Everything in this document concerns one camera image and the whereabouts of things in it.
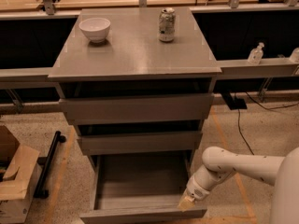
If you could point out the grey bottom drawer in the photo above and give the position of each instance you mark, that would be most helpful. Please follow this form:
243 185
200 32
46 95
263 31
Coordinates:
140 188

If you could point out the open cardboard box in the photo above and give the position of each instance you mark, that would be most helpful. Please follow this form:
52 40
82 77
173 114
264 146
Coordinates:
19 181

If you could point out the grey drawer cabinet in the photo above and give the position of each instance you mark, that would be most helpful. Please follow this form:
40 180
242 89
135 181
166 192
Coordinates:
132 61

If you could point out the grey middle drawer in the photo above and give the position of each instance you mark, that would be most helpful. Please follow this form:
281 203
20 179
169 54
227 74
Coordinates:
139 142

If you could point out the black power adapter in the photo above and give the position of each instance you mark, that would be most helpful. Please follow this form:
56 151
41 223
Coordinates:
233 102

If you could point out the grey metal rail shelf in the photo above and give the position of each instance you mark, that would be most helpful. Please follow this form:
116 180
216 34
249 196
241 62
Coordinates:
224 70

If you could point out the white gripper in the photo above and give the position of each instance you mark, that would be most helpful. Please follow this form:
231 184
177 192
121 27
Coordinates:
199 188

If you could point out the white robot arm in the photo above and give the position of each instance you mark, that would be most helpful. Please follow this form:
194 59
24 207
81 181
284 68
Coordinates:
219 164

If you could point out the black metal bar stand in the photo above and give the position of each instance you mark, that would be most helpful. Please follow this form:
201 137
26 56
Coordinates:
45 162

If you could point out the grey drawer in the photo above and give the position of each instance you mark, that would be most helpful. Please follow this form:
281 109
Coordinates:
140 188
139 142
136 109

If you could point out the clear sanitizer bottle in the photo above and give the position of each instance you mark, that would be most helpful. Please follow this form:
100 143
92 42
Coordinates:
256 54

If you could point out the grey top drawer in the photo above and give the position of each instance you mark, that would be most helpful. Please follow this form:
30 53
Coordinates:
136 109

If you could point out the white ceramic bowl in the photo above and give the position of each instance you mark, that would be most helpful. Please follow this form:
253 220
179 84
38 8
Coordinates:
95 29

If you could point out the white crumpled soda can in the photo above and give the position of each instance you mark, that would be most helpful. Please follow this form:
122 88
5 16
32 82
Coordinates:
167 19

